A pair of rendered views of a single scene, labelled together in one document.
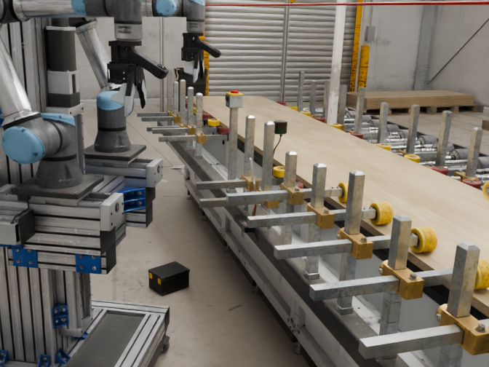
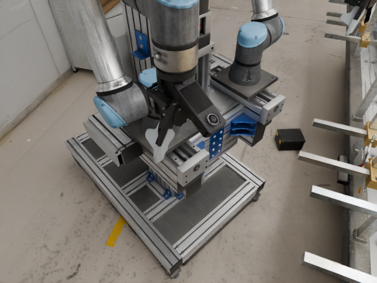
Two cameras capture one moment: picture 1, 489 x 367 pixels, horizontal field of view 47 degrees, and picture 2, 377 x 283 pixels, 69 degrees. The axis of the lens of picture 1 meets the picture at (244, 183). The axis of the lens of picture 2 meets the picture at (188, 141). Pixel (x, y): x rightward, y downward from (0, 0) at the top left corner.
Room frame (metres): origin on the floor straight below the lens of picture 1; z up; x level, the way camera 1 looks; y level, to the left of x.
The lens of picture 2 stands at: (1.28, 0.04, 1.77)
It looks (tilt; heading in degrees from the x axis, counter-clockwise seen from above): 47 degrees down; 40
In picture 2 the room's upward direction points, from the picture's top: straight up
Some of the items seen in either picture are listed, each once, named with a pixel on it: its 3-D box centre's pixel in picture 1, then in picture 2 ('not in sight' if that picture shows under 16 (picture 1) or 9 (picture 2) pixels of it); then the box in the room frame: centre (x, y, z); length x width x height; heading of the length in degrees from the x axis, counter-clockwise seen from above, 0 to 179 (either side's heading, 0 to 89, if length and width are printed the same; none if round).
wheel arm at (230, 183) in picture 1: (241, 183); (360, 133); (2.51, 0.01, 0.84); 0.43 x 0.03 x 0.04; 109
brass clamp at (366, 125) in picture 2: (249, 181); (371, 133); (2.54, -0.02, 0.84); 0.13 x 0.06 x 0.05; 19
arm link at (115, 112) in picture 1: (111, 108); (251, 41); (2.29, 0.56, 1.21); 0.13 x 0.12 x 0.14; 0
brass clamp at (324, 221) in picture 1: (319, 215); not in sight; (1.83, -0.26, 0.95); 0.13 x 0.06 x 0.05; 19
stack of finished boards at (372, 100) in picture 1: (408, 98); not in sight; (10.37, -2.96, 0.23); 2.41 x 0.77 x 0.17; 115
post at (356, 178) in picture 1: (350, 245); not in sight; (1.61, -0.33, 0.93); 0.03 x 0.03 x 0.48; 19
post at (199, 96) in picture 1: (199, 130); (366, 33); (3.51, 0.30, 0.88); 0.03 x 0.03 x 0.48; 19
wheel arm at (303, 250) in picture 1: (353, 244); not in sight; (1.57, -0.33, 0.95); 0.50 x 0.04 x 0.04; 109
